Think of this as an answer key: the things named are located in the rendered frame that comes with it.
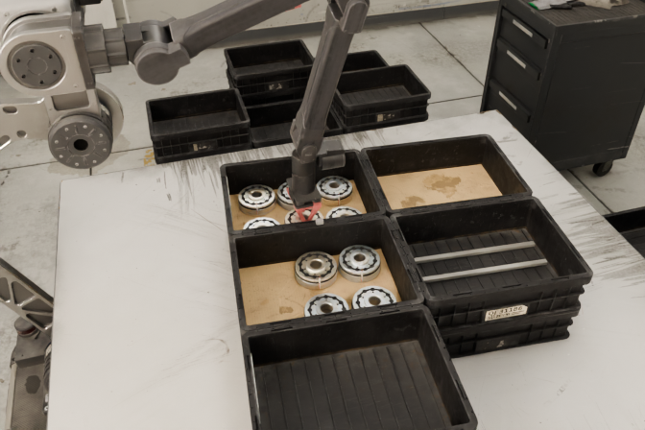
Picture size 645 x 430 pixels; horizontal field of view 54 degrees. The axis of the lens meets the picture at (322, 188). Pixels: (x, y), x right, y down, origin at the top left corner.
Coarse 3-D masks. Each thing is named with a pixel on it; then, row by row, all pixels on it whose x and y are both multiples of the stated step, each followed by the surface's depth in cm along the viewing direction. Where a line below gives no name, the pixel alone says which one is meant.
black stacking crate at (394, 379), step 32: (384, 320) 134; (416, 320) 136; (256, 352) 132; (288, 352) 134; (320, 352) 136; (352, 352) 138; (384, 352) 138; (416, 352) 138; (256, 384) 131; (288, 384) 131; (320, 384) 131; (352, 384) 131; (384, 384) 131; (416, 384) 131; (448, 384) 123; (288, 416) 126; (320, 416) 126; (352, 416) 126; (384, 416) 126; (416, 416) 126; (448, 416) 125
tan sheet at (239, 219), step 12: (276, 192) 182; (276, 204) 177; (324, 204) 177; (348, 204) 177; (360, 204) 177; (240, 216) 173; (252, 216) 173; (264, 216) 173; (276, 216) 173; (324, 216) 173; (240, 228) 169
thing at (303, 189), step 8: (296, 176) 153; (312, 176) 154; (288, 184) 159; (296, 184) 155; (304, 184) 154; (312, 184) 155; (296, 192) 156; (304, 192) 156; (312, 192) 157; (296, 200) 154; (304, 200) 154; (312, 200) 155; (320, 200) 156
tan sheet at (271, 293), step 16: (336, 256) 161; (240, 272) 157; (256, 272) 157; (272, 272) 157; (288, 272) 157; (384, 272) 157; (256, 288) 152; (272, 288) 152; (288, 288) 152; (304, 288) 152; (336, 288) 152; (352, 288) 152; (256, 304) 148; (272, 304) 148; (288, 304) 148; (304, 304) 148; (256, 320) 145; (272, 320) 145
